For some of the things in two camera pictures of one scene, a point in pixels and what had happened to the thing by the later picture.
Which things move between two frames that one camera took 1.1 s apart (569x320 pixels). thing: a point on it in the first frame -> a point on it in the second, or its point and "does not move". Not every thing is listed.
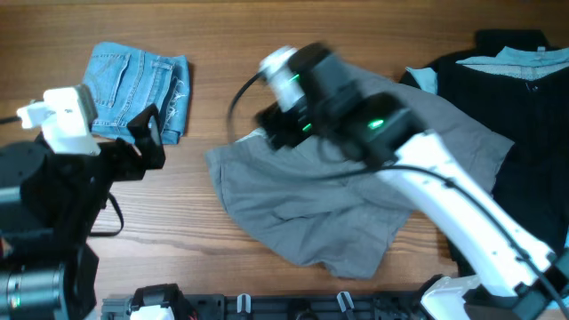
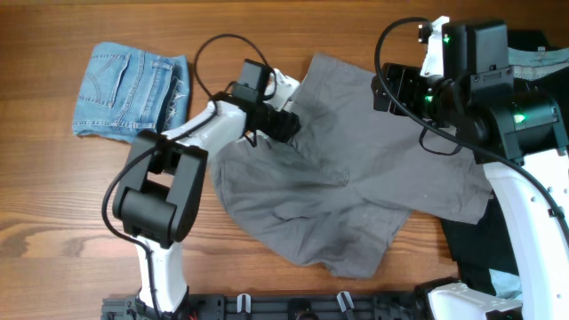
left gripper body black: x=119 y=164 -> x=276 y=124
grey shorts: x=343 y=212 does not move
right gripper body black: x=296 y=122 -> x=412 y=97
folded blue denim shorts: x=125 y=80 does not move
